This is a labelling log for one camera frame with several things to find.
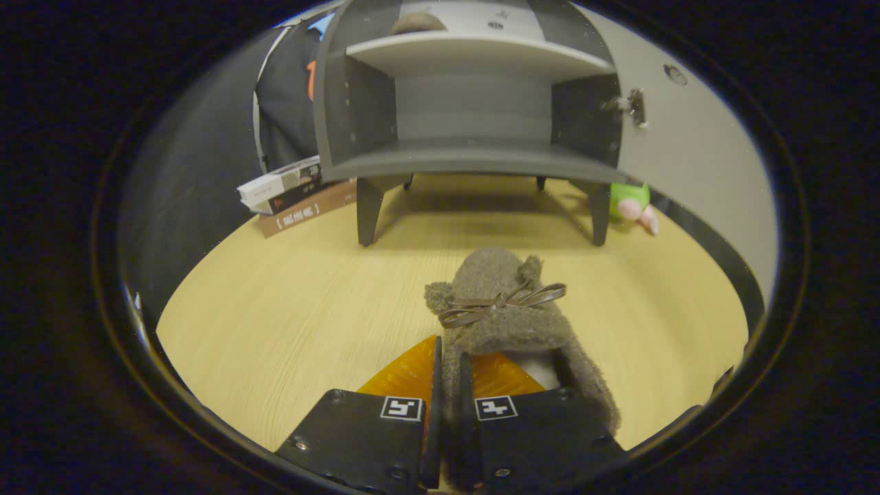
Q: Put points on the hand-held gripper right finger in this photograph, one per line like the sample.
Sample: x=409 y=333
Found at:
x=529 y=440

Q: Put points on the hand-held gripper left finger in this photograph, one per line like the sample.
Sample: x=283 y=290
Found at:
x=364 y=440

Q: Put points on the dark grey shoe cabinet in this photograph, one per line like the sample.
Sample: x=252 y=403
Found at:
x=474 y=158

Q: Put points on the brown book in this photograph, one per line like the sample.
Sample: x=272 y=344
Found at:
x=309 y=210

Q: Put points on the black book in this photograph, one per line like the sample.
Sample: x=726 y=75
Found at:
x=295 y=196

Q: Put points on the green plush toy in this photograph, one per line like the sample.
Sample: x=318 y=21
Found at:
x=629 y=198

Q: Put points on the black backdrop cloth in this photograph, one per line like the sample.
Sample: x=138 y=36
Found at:
x=289 y=117

